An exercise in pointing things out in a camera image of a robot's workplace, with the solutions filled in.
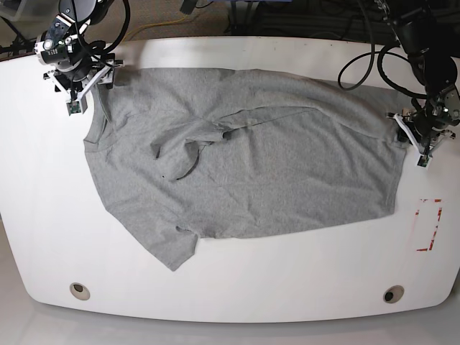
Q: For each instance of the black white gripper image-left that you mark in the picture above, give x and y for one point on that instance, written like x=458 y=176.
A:
x=75 y=69

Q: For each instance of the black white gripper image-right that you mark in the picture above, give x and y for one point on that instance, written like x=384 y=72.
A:
x=426 y=125

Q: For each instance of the grey T-shirt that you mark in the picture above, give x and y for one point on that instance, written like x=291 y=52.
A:
x=182 y=154

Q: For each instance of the red tape marking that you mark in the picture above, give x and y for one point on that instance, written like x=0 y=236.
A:
x=426 y=224

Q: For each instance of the right table grommet hole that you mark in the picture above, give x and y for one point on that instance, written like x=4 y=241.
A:
x=393 y=294

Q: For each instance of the table grommet hole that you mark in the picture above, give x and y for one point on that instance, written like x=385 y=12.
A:
x=79 y=291
x=393 y=294

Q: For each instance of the left table grommet hole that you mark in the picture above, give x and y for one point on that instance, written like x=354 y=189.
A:
x=79 y=291

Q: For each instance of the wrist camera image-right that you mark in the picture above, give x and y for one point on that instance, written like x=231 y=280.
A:
x=424 y=161

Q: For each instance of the black arm cable image-left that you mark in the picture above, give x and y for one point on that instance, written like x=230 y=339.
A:
x=98 y=47

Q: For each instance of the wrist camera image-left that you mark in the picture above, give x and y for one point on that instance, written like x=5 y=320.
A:
x=78 y=106

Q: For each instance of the black arm cable image-right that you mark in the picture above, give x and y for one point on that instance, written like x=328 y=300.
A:
x=376 y=57

